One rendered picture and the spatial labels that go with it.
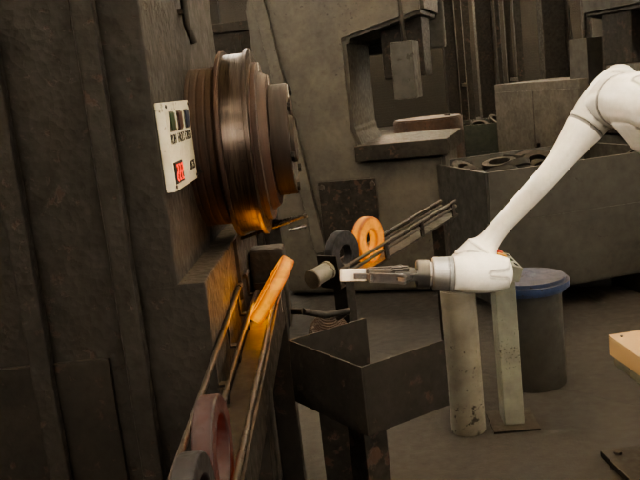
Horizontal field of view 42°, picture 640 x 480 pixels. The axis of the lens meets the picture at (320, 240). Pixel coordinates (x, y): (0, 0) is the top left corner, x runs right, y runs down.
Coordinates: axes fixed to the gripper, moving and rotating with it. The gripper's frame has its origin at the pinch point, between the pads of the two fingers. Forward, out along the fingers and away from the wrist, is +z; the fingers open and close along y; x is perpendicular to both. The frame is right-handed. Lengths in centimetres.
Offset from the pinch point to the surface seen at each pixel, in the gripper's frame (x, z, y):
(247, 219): 17.5, 25.7, -14.6
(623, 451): -65, -84, 32
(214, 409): 1, 22, -94
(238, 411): -14, 24, -58
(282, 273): 3.8, 17.5, -14.4
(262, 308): -4.2, 22.5, -16.5
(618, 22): 83, -168, 320
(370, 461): -28, -3, -52
